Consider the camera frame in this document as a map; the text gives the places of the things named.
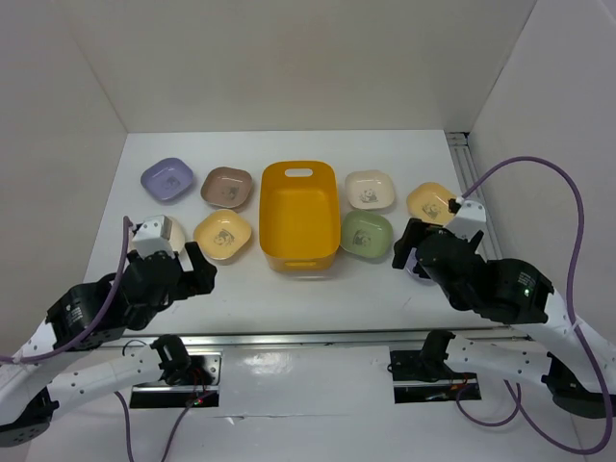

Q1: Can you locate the yellow plate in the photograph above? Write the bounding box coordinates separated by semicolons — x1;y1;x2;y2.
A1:
192;209;252;261
406;182;456;225

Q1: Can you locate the lavender plate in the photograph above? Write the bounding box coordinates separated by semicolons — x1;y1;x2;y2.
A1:
404;253;435;286
141;157;194;202

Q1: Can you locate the cream plate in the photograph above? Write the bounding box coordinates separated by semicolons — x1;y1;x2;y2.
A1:
167;216;186;254
345;169;396;210

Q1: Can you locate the green plate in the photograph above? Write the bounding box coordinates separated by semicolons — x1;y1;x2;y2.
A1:
341;210;394;259

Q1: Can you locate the brown plate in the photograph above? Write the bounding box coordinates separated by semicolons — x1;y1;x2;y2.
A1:
200;167;253;209

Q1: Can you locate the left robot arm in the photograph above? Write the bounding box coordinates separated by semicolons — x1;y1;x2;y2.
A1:
1;243;217;448

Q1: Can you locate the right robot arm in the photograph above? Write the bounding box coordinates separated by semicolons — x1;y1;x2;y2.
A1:
392;218;615;419

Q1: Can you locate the yellow plastic bin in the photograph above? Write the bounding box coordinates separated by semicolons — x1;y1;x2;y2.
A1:
259;161;341;272

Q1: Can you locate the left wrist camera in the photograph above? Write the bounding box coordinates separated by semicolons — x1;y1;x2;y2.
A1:
131;215;174;259

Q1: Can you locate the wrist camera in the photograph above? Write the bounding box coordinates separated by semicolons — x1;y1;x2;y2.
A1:
445;196;487;241
131;215;174;259

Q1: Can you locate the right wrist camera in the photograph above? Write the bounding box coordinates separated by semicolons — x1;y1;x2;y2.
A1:
445;196;487;241

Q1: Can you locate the aluminium rail front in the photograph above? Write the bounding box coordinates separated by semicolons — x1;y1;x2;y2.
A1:
103;327;528;348

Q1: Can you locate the aluminium rail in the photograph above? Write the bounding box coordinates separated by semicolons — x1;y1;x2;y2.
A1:
103;327;528;348
446;131;504;264

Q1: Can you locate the aluminium rail right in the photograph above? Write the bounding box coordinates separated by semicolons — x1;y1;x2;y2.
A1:
446;131;504;264

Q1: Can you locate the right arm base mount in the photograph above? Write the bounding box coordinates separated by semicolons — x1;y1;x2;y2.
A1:
387;350;481;404

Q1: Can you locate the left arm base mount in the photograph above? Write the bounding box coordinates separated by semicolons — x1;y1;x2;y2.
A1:
129;350;222;410

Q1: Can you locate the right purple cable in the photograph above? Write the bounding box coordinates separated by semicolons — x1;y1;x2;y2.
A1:
454;156;616;455

